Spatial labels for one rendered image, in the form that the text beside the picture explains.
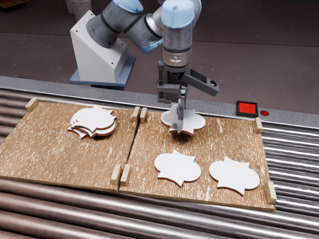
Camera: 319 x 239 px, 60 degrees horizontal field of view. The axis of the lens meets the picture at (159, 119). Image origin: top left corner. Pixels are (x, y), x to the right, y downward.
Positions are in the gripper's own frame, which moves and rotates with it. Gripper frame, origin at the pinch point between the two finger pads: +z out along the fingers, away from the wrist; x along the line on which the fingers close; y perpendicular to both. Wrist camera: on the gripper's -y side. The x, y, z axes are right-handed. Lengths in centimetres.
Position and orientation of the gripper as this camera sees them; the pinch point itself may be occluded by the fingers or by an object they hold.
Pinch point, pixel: (182, 119)
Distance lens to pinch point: 86.5
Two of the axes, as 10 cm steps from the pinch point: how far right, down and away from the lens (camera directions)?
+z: 0.2, 7.7, 6.4
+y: -9.9, -0.8, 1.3
